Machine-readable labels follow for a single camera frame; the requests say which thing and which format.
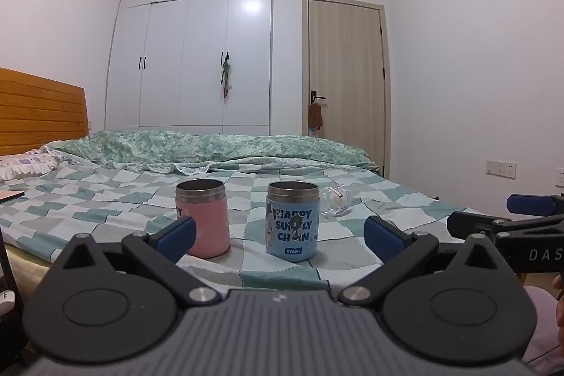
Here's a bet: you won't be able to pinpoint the wooden headboard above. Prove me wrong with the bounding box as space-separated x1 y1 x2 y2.
0 67 89 157

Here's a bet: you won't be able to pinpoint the pink steel cup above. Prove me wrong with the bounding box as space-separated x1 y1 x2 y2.
175 179 231 259

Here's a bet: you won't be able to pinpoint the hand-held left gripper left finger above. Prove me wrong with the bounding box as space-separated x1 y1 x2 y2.
53 216 222 307

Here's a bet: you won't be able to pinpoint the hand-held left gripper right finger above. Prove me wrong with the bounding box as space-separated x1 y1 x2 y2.
338 216 517 307

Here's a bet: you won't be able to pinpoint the person's pink pants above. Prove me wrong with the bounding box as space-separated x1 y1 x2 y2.
521 285 564 366

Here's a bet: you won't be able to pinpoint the beige mattress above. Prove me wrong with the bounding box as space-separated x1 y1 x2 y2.
4 243 56 302

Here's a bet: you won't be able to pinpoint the person's right hand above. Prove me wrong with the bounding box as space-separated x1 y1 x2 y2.
552 275 564 347

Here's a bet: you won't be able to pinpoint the checkered bed sheet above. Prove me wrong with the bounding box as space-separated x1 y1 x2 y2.
0 161 491 293

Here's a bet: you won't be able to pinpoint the floral pillow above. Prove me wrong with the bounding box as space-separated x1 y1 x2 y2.
0 140 71 184

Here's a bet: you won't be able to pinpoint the green hanging ornament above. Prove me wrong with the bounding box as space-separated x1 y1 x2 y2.
220 56 232 99

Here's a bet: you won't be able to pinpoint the white wardrobe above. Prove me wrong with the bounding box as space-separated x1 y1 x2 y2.
104 0 274 136

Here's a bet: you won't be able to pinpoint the wooden door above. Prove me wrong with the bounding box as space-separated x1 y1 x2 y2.
302 0 392 179

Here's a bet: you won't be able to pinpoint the blue printed steel cup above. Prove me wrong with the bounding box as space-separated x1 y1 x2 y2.
265 181 320 262

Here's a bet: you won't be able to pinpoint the brown hanging cloth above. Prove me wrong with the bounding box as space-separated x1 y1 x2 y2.
307 102 324 138

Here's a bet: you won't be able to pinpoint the green floral quilt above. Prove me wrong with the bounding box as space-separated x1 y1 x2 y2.
52 130 380 177

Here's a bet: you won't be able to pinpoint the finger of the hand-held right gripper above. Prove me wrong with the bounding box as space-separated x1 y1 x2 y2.
506 194 564 218
446 211 514 236

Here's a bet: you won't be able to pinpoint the clear glass cup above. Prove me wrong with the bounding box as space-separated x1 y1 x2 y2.
318 185 351 220

